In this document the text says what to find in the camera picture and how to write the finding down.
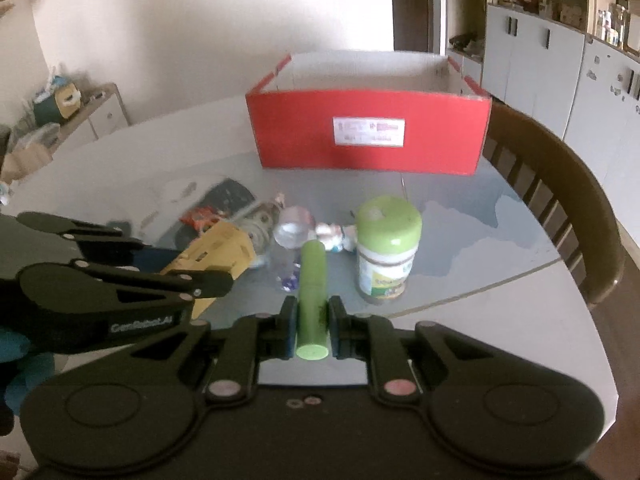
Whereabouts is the grey correction tape dispenser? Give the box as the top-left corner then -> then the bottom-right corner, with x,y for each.
235,200 -> 281,261

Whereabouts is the red snack packet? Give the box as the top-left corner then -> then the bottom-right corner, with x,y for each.
180,207 -> 222,232

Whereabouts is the green lid plastic jar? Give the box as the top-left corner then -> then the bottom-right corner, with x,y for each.
355,196 -> 423,302

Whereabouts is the white cabinet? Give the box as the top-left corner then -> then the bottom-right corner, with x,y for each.
447,2 -> 640,176

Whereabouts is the person's left hand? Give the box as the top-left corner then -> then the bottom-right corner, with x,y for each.
0,327 -> 57,417

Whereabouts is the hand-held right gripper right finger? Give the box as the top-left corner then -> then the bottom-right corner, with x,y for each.
325,296 -> 483,406

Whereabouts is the teal tissue box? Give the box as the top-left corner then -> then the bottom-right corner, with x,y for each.
32,77 -> 83,124

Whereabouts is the green plastic tube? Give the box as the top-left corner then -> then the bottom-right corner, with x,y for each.
295,240 -> 331,361

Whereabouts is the dark wooden door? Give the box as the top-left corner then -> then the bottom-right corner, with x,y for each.
392,0 -> 442,53

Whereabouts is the red cardboard box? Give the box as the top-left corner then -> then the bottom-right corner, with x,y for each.
245,51 -> 493,177

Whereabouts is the white figurine keychain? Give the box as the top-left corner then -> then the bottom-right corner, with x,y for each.
315,222 -> 358,254

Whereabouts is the brown wooden chair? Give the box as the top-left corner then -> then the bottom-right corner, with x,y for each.
482,102 -> 626,311

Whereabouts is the yellow toy truck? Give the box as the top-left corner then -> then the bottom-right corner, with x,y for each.
160,222 -> 258,316

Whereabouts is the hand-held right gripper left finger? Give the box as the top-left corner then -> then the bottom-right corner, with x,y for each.
127,296 -> 298,403

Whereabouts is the dark grey remote control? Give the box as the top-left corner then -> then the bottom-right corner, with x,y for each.
192,177 -> 256,217

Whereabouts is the clear bottle with blue beads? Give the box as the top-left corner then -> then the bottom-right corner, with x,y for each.
270,207 -> 321,293

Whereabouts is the wooden side table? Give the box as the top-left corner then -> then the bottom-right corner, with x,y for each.
50,82 -> 132,156

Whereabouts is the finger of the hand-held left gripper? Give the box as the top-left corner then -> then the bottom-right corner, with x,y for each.
17,211 -> 153,266
72,257 -> 236,303

